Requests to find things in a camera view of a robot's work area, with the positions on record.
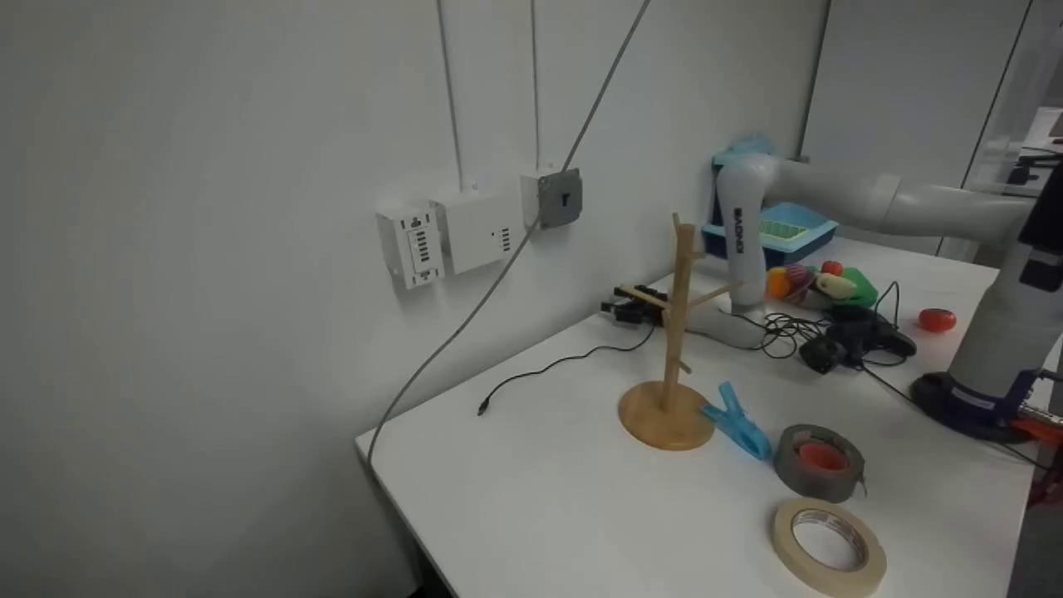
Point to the beige masking tape roll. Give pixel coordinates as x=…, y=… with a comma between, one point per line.
x=830, y=584

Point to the green yellow toy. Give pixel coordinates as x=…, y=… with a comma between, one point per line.
x=844, y=285

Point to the blue plastic tray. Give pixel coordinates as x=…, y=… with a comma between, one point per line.
x=786, y=233

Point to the wooden peg rack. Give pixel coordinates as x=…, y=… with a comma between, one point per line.
x=666, y=414

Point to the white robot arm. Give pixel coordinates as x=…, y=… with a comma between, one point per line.
x=1013, y=326

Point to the white wall box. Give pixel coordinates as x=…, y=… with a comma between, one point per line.
x=410, y=243
x=481, y=229

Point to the orange toy ball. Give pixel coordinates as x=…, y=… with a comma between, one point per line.
x=790, y=279

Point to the white wall box middle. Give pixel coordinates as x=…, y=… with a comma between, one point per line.
x=481, y=229

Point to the black yellow device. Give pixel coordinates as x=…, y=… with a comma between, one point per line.
x=639, y=308

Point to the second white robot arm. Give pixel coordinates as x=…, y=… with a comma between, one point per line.
x=879, y=205

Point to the red round toy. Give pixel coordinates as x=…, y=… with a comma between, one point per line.
x=938, y=319

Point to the blue plastic clothespin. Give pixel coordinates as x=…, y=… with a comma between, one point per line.
x=732, y=420

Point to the white wall box left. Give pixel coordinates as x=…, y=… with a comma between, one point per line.
x=410, y=243

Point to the grey wall junction box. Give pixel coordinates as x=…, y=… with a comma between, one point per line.
x=551, y=198

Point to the grey duct tape roll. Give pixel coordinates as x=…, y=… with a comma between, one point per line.
x=817, y=464

